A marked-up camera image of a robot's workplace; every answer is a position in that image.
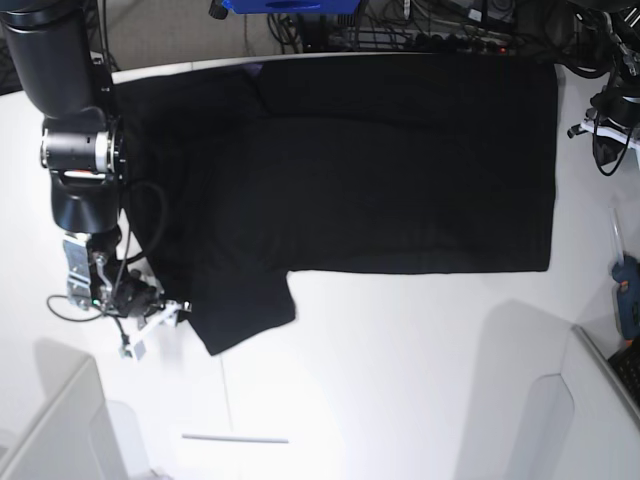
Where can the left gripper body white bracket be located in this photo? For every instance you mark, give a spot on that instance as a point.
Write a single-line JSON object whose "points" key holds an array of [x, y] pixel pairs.
{"points": [[608, 130]]}

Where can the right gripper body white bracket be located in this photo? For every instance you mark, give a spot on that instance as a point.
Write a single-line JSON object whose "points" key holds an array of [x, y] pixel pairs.
{"points": [[170, 313]]}

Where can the black T-shirt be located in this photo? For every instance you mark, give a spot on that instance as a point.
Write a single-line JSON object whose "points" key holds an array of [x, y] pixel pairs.
{"points": [[371, 164]]}

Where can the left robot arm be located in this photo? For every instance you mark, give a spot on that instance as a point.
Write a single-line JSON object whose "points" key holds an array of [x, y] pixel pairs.
{"points": [[614, 112]]}

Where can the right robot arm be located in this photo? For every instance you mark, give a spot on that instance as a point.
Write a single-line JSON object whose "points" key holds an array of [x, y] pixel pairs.
{"points": [[83, 138]]}

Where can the blue glue gun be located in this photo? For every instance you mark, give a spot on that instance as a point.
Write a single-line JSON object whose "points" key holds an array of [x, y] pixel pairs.
{"points": [[625, 272]]}

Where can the black keyboard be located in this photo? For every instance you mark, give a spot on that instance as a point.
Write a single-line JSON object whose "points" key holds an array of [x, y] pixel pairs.
{"points": [[622, 368]]}

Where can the blue box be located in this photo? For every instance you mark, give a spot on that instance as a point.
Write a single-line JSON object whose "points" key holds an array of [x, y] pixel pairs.
{"points": [[291, 6]]}

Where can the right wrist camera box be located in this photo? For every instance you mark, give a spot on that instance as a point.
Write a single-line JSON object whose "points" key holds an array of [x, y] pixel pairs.
{"points": [[134, 351]]}

